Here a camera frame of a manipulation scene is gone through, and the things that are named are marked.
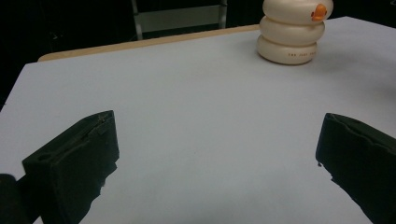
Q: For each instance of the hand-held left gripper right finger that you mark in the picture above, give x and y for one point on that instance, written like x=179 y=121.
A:
x=364 y=161

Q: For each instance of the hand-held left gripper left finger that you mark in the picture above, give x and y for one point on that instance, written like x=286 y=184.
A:
x=71 y=168

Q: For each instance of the white metal stand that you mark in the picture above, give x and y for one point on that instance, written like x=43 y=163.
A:
x=180 y=20

